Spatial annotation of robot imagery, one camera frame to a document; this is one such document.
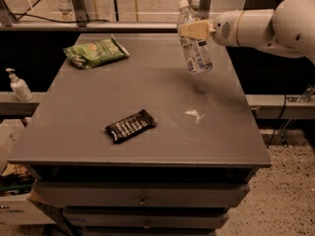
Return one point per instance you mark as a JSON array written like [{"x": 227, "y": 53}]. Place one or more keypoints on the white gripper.
[{"x": 223, "y": 29}]

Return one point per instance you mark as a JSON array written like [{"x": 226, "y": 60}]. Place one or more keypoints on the clear plastic water bottle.
[{"x": 196, "y": 51}]

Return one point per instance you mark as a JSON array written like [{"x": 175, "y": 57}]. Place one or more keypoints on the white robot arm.
[{"x": 287, "y": 31}]

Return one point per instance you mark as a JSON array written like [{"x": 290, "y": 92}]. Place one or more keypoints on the white pump dispenser bottle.
[{"x": 19, "y": 86}]

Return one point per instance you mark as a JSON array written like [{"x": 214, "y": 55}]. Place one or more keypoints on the black candy bar wrapper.
[{"x": 130, "y": 127}]

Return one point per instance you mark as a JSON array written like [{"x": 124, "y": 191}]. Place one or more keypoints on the green snack bag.
[{"x": 91, "y": 55}]

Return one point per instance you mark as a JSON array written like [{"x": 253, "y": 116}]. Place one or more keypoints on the top grey drawer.
[{"x": 141, "y": 194}]

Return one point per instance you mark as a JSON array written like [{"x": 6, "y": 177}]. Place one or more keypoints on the grey drawer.
[
  {"x": 147, "y": 218},
  {"x": 141, "y": 194}
]

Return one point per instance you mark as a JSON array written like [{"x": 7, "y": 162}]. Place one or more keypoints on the middle grey drawer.
[{"x": 147, "y": 218}]

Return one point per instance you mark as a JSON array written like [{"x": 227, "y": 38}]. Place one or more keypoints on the white storage box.
[{"x": 16, "y": 209}]

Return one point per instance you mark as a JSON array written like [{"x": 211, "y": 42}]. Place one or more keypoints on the metal railing frame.
[{"x": 102, "y": 15}]

